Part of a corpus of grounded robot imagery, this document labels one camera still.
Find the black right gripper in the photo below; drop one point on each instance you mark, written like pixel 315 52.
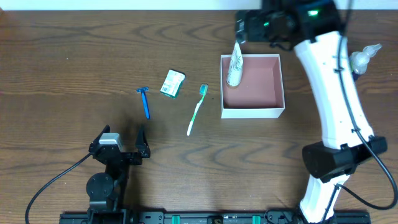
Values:
pixel 244 28

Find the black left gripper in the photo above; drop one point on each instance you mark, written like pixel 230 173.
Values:
pixel 125 156

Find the white shampoo tube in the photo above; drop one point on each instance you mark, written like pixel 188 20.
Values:
pixel 235 70

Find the clear mouthwash bottle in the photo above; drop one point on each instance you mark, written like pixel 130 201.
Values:
pixel 359 60

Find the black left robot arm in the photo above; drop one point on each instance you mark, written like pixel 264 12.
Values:
pixel 106 189

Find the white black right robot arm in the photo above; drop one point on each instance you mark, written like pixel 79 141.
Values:
pixel 314 31

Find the blue disposable razor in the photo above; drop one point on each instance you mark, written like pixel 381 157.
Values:
pixel 142 91

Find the white box pink interior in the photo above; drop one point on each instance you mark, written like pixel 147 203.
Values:
pixel 260 94

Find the green white soap packet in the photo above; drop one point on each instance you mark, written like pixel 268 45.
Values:
pixel 172 83

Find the green white toothbrush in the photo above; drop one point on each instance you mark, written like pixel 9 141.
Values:
pixel 203 92

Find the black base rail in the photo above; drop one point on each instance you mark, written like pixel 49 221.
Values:
pixel 269 217

